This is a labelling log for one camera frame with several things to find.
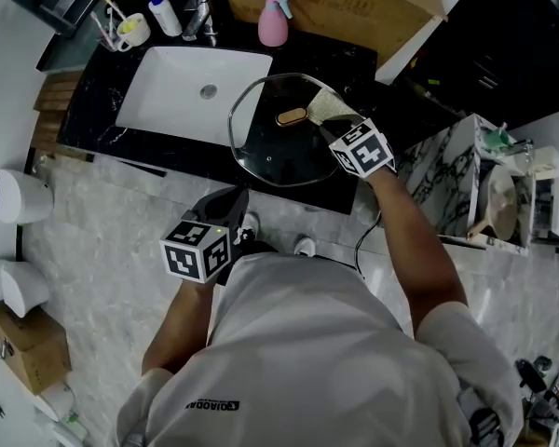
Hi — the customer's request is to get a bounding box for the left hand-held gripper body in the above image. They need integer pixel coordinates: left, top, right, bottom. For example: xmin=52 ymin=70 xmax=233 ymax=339
xmin=158 ymin=186 xmax=251 ymax=287

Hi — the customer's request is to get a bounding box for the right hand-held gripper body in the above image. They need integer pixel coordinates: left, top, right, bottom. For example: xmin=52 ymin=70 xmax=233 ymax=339
xmin=323 ymin=116 xmax=398 ymax=181

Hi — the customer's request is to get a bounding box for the glittery scrubbing cloth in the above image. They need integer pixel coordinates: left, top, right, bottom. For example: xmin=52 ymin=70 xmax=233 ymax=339
xmin=306 ymin=87 xmax=359 ymax=128

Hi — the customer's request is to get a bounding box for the glass pot lid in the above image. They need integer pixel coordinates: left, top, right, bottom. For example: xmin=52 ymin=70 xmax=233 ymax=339
xmin=227 ymin=72 xmax=361 ymax=188

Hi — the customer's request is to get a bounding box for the person's right forearm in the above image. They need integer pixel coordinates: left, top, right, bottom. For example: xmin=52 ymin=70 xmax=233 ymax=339
xmin=365 ymin=168 xmax=470 ymax=339

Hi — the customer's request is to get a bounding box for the person's left forearm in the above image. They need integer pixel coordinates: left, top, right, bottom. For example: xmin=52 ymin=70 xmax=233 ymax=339
xmin=141 ymin=278 xmax=215 ymax=376

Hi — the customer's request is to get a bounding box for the clear toothbrush glass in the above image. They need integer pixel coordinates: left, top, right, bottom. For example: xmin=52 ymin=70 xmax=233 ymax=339
xmin=95 ymin=26 xmax=120 ymax=53

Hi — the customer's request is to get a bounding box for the person's white left shoe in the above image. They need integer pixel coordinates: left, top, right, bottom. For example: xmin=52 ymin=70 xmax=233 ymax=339
xmin=239 ymin=210 xmax=262 ymax=246

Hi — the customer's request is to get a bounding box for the person's white shoe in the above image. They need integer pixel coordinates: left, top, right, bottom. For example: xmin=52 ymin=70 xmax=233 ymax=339
xmin=293 ymin=235 xmax=316 ymax=257
xmin=239 ymin=210 xmax=262 ymax=246

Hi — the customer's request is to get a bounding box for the person's white right shoe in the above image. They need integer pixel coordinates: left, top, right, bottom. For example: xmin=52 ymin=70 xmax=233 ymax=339
xmin=293 ymin=235 xmax=316 ymax=257

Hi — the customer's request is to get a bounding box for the marble patterned cabinet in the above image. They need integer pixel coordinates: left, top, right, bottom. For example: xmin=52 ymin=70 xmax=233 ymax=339
xmin=395 ymin=113 xmax=537 ymax=256

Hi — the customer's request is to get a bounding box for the white rectangular sink basin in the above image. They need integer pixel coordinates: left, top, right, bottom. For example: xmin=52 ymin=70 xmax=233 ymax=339
xmin=115 ymin=45 xmax=274 ymax=147

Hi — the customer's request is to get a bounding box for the pink spray bottle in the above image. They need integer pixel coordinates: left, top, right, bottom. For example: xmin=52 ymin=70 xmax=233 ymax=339
xmin=257 ymin=0 xmax=293 ymax=47

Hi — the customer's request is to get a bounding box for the large cardboard box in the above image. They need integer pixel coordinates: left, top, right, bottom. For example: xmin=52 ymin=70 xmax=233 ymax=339
xmin=217 ymin=0 xmax=448 ymax=64

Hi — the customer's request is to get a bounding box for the green spray bottle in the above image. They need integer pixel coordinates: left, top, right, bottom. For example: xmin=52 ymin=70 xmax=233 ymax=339
xmin=482 ymin=121 xmax=511 ymax=151

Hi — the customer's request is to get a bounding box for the beige frying pan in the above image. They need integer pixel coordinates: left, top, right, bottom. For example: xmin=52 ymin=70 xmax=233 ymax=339
xmin=466 ymin=163 xmax=519 ymax=242

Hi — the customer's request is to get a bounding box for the black marble vanity counter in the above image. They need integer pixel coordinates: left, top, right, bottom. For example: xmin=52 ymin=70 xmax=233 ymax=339
xmin=56 ymin=34 xmax=378 ymax=216

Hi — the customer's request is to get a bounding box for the person's white t-shirt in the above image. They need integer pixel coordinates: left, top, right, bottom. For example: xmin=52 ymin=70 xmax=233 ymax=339
xmin=116 ymin=251 xmax=525 ymax=447

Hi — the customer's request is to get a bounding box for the chrome faucet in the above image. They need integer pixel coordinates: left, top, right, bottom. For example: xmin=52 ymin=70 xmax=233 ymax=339
xmin=181 ymin=0 xmax=218 ymax=42

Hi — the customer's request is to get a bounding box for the wooden slat mat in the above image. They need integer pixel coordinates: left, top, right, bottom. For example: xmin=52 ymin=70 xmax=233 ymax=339
xmin=30 ymin=70 xmax=95 ymax=163

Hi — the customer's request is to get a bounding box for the white mug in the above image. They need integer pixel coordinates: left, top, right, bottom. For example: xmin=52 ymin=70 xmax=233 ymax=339
xmin=115 ymin=12 xmax=151 ymax=53

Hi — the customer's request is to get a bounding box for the white lotion bottle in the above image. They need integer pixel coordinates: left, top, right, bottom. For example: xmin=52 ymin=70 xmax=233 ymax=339
xmin=145 ymin=0 xmax=184 ymax=37

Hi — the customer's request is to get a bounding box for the small cardboard box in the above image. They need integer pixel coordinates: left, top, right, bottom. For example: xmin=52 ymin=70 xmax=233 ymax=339
xmin=0 ymin=303 xmax=73 ymax=396

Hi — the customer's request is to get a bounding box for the pink toothbrush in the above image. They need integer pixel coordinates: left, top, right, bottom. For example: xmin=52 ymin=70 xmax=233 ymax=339
xmin=89 ymin=10 xmax=115 ymax=48

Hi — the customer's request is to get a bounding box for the yellow toothbrush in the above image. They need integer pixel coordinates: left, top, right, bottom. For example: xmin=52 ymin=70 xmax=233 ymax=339
xmin=97 ymin=0 xmax=134 ymax=33

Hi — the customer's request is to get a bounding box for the black cable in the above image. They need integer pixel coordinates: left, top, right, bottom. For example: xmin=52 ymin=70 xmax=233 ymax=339
xmin=353 ymin=207 xmax=384 ymax=280

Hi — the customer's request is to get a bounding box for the white wall dispenser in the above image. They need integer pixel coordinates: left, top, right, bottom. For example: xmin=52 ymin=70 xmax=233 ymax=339
xmin=0 ymin=169 xmax=55 ymax=224

